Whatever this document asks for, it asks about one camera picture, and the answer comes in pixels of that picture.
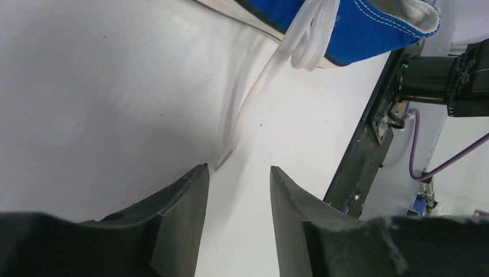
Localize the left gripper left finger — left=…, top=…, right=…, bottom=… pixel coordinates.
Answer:
left=1, top=164, right=209, bottom=276

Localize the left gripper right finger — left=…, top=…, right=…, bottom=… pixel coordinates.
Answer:
left=270, top=166, right=488, bottom=276

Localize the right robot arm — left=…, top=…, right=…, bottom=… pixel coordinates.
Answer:
left=394, top=40, right=488, bottom=117

